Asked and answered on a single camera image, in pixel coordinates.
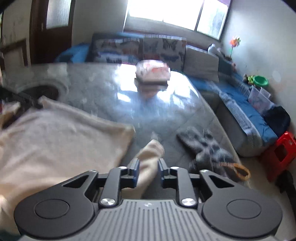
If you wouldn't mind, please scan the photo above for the cream white sweater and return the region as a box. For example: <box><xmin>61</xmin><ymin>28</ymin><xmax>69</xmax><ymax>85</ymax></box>
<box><xmin>0</xmin><ymin>95</ymin><xmax>166</xmax><ymax>232</ymax></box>

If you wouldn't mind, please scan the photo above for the pink folded clothes stack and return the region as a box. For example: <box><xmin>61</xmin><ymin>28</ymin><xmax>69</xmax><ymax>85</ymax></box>
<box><xmin>134</xmin><ymin>60</ymin><xmax>171</xmax><ymax>91</ymax></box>

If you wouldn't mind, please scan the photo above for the black induction cooktop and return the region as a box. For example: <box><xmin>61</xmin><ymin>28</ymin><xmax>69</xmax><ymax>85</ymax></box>
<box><xmin>22</xmin><ymin>85</ymin><xmax>59</xmax><ymax>100</ymax></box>

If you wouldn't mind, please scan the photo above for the grey black patterned garment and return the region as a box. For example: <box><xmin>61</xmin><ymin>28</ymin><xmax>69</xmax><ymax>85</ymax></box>
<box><xmin>177</xmin><ymin>126</ymin><xmax>240</xmax><ymax>182</ymax></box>

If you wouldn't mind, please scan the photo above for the grey quilted star tablecloth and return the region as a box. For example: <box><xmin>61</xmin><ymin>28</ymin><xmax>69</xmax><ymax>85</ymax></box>
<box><xmin>4</xmin><ymin>63</ymin><xmax>243</xmax><ymax>200</ymax></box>

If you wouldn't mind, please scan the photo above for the dark wooden glass door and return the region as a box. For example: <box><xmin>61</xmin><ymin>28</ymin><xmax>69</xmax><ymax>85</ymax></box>
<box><xmin>30</xmin><ymin>0</ymin><xmax>75</xmax><ymax>64</ymax></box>

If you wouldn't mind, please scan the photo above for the blue grey corner sofa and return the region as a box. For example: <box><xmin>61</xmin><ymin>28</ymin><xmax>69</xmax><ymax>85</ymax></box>
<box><xmin>55</xmin><ymin>33</ymin><xmax>278</xmax><ymax>157</ymax></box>

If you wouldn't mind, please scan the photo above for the red plastic stool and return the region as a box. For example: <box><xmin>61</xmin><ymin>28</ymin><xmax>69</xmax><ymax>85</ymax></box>
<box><xmin>262</xmin><ymin>132</ymin><xmax>295</xmax><ymax>182</ymax></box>

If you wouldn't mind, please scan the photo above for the butterfly print cushion left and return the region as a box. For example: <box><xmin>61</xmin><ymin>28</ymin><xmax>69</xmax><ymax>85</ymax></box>
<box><xmin>87</xmin><ymin>38</ymin><xmax>141</xmax><ymax>65</ymax></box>

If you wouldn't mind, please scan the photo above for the butterfly print cushion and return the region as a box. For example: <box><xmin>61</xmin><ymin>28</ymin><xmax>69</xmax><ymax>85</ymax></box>
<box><xmin>87</xmin><ymin>38</ymin><xmax>141</xmax><ymax>65</ymax></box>
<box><xmin>142</xmin><ymin>35</ymin><xmax>187</xmax><ymax>72</ymax></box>

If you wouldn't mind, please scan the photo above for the black bag on sofa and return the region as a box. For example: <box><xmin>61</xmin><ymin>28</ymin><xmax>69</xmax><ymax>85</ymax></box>
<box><xmin>263</xmin><ymin>105</ymin><xmax>290</xmax><ymax>138</ymax></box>

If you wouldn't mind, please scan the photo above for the clear plastic storage bag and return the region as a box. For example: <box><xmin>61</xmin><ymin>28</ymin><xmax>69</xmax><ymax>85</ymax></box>
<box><xmin>248</xmin><ymin>86</ymin><xmax>273</xmax><ymax>115</ymax></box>

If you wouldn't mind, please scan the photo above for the plain grey cushion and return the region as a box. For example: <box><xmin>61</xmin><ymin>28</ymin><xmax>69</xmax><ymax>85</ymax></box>
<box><xmin>184</xmin><ymin>45</ymin><xmax>219</xmax><ymax>83</ymax></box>

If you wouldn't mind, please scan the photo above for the green plastic bowl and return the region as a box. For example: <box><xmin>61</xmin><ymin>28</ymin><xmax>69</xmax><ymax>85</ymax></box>
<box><xmin>253</xmin><ymin>75</ymin><xmax>269</xmax><ymax>87</ymax></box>

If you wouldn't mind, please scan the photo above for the butterfly print cushion right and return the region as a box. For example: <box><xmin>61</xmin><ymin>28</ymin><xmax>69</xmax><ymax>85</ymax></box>
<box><xmin>142</xmin><ymin>35</ymin><xmax>187</xmax><ymax>72</ymax></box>

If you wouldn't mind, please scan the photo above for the colourful pinwheel toy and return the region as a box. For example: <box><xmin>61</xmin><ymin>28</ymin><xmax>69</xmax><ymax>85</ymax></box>
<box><xmin>230</xmin><ymin>37</ymin><xmax>241</xmax><ymax>58</ymax></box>

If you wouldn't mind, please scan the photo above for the orange woven basket handle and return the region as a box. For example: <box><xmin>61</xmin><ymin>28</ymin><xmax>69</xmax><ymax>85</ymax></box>
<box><xmin>219</xmin><ymin>162</ymin><xmax>251</xmax><ymax>181</ymax></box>

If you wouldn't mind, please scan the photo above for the window with frame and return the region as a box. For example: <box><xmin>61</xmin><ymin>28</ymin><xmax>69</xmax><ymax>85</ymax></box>
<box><xmin>125</xmin><ymin>0</ymin><xmax>231</xmax><ymax>40</ymax></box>

